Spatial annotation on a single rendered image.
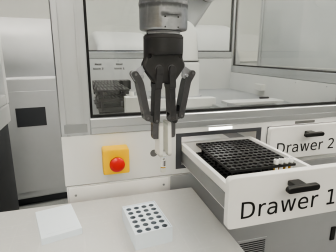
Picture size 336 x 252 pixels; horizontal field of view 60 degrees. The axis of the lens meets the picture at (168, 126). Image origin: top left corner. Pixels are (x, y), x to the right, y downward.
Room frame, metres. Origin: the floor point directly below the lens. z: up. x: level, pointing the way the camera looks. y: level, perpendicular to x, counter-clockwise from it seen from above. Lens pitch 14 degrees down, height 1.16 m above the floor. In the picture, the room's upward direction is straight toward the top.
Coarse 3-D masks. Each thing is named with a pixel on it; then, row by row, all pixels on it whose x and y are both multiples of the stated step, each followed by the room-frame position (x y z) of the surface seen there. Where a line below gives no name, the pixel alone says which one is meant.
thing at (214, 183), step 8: (248, 136) 0.93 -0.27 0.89; (184, 144) 0.84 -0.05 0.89; (192, 144) 0.87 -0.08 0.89; (264, 144) 0.84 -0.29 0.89; (184, 152) 0.82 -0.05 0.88; (192, 152) 0.77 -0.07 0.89; (280, 152) 0.77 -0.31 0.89; (184, 160) 0.81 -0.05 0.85; (192, 160) 0.76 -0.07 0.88; (200, 160) 0.71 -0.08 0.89; (296, 160) 0.71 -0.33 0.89; (192, 168) 0.75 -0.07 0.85; (200, 168) 0.70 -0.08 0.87; (208, 168) 0.66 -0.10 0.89; (200, 176) 0.69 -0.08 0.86; (208, 176) 0.65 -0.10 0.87; (216, 176) 0.61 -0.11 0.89; (208, 184) 0.65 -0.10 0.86; (216, 184) 0.61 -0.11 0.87; (224, 184) 0.57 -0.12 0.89; (216, 192) 0.60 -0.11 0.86; (224, 192) 0.57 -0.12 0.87; (216, 200) 0.61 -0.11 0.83
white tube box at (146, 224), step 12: (132, 204) 0.65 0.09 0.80; (144, 204) 0.66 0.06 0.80; (156, 204) 0.65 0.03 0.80; (132, 216) 0.61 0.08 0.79; (144, 216) 0.60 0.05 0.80; (156, 216) 0.61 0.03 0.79; (132, 228) 0.55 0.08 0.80; (144, 228) 0.56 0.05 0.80; (156, 228) 0.57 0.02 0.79; (168, 228) 0.56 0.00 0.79; (132, 240) 0.55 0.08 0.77; (144, 240) 0.54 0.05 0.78; (156, 240) 0.55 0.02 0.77; (168, 240) 0.56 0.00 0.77
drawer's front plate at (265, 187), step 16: (240, 176) 0.53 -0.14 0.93; (256, 176) 0.53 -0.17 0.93; (272, 176) 0.54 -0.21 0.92; (288, 176) 0.55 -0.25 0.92; (304, 176) 0.56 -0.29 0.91; (320, 176) 0.57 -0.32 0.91; (240, 192) 0.52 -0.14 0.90; (256, 192) 0.53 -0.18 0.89; (272, 192) 0.54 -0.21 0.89; (304, 192) 0.56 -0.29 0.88; (320, 192) 0.58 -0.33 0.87; (224, 208) 0.53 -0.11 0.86; (240, 208) 0.52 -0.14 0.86; (256, 208) 0.53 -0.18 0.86; (272, 208) 0.54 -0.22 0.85; (288, 208) 0.55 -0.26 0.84; (304, 208) 0.57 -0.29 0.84; (320, 208) 0.58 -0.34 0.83; (224, 224) 0.53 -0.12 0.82; (240, 224) 0.52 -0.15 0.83; (256, 224) 0.53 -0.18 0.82
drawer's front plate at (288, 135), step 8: (272, 128) 0.91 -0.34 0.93; (280, 128) 0.92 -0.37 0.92; (288, 128) 0.93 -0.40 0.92; (296, 128) 0.94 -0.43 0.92; (304, 128) 0.95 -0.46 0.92; (312, 128) 0.96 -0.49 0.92; (320, 128) 0.96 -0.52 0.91; (328, 128) 0.97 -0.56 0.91; (272, 136) 0.91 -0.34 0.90; (280, 136) 0.92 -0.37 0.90; (288, 136) 0.93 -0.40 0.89; (296, 136) 0.94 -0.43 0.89; (304, 136) 0.95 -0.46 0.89; (320, 136) 0.97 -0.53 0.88; (328, 136) 0.98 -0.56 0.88; (272, 144) 0.91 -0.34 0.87; (280, 144) 0.92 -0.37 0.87; (288, 144) 0.93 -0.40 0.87; (312, 144) 0.96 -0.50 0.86; (320, 144) 0.97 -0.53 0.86; (328, 144) 0.98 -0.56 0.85; (288, 152) 0.93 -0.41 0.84; (296, 152) 0.94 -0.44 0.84; (304, 152) 0.95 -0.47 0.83; (312, 152) 0.96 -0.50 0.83; (320, 152) 0.97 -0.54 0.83; (328, 152) 0.98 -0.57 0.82
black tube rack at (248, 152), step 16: (208, 144) 0.83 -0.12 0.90; (224, 144) 0.82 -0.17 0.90; (240, 144) 0.84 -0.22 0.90; (256, 144) 0.83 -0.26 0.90; (208, 160) 0.77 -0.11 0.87; (224, 160) 0.69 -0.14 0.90; (240, 160) 0.69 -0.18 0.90; (256, 160) 0.70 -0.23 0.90; (272, 160) 0.69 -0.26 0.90; (224, 176) 0.66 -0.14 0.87
